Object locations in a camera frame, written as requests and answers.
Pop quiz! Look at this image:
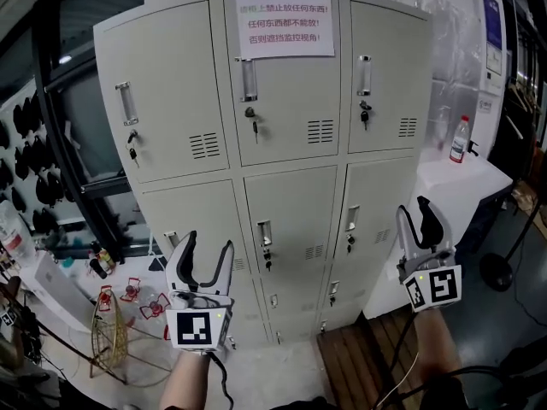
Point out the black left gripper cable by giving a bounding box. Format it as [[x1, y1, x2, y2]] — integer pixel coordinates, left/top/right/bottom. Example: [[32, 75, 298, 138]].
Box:
[[208, 351, 235, 410]]

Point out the blue wall poster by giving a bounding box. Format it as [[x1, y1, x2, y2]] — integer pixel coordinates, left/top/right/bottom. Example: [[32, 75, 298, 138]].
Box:
[[480, 0, 505, 77]]

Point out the clear bag with red label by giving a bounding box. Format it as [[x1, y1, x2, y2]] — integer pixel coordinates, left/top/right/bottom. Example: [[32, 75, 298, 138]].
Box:
[[0, 200, 36, 269]]

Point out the grey metal locker cabinet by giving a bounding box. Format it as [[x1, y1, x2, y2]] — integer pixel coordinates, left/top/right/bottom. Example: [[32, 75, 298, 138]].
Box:
[[92, 0, 433, 345]]

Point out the person's left forearm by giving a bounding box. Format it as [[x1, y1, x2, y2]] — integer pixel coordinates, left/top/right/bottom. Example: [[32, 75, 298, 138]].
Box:
[[160, 349, 215, 410]]

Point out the black round-base floor stand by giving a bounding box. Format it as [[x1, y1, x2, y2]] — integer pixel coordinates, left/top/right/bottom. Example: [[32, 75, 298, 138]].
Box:
[[479, 202, 547, 293]]

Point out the white paper notice red print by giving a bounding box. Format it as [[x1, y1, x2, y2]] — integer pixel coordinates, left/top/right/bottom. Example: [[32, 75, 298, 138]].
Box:
[[235, 0, 336, 59]]

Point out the clear plastic sheet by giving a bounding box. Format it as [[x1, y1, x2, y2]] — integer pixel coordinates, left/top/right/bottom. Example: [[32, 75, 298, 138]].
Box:
[[386, 0, 485, 161]]

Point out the red wire clip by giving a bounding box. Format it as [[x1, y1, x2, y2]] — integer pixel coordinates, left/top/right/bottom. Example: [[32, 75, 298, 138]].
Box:
[[120, 276, 143, 303], [139, 292, 171, 320], [97, 284, 115, 312]]

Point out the person's right forearm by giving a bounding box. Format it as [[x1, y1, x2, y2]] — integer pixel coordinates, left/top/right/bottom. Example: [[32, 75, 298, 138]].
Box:
[[412, 306, 466, 401]]

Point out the gold wire basket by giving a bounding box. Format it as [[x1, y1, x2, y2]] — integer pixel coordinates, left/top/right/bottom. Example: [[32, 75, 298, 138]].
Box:
[[88, 286, 130, 384]]

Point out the grid of grey locker doors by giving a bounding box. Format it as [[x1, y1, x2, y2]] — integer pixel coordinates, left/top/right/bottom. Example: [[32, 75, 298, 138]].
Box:
[[102, 0, 428, 343]]

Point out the brown slatted wooden bench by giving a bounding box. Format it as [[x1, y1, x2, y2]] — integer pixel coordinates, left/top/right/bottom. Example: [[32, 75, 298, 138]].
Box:
[[315, 308, 429, 410]]

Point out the clear red-capped water bottle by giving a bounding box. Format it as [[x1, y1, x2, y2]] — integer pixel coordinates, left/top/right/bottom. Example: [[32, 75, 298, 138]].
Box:
[[448, 114, 472, 164]]

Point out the cluster of small bottles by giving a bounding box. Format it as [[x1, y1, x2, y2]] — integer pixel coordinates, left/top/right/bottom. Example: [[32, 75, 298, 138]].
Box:
[[86, 240, 117, 280]]

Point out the black-framed glass partition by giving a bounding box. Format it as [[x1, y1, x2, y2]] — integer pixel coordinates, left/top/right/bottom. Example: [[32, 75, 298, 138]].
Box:
[[31, 0, 151, 265]]

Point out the white box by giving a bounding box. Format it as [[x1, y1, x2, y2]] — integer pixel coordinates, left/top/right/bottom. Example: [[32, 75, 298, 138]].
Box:
[[18, 249, 93, 333]]

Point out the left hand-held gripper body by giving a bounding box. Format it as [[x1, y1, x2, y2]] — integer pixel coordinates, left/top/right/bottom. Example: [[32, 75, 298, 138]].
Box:
[[164, 289, 236, 354]]

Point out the white side cabinet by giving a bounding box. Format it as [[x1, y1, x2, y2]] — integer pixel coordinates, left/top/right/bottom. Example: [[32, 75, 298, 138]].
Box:
[[366, 150, 515, 320]]

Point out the pegboard of black items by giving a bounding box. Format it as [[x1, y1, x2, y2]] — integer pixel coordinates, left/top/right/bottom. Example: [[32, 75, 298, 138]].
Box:
[[0, 91, 76, 235]]

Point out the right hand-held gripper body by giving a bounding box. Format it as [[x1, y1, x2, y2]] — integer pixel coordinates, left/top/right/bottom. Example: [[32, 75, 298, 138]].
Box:
[[396, 248, 464, 313]]

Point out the dark storage rack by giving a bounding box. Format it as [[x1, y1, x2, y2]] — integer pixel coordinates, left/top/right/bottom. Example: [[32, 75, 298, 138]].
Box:
[[498, 0, 547, 179]]

